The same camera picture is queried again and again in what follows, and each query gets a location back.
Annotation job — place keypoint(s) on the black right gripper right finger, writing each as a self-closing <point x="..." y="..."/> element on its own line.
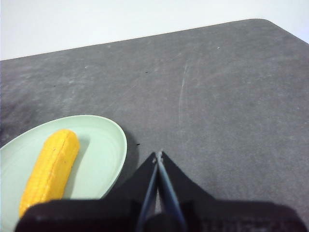
<point x="181" y="183"/>

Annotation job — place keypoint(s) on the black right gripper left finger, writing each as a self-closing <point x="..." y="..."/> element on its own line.
<point x="137" y="186"/>

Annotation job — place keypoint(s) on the yellow corn cob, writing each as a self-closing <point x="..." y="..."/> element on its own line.
<point x="50" y="166"/>

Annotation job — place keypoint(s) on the pale green round plate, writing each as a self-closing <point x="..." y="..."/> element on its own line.
<point x="101" y="154"/>

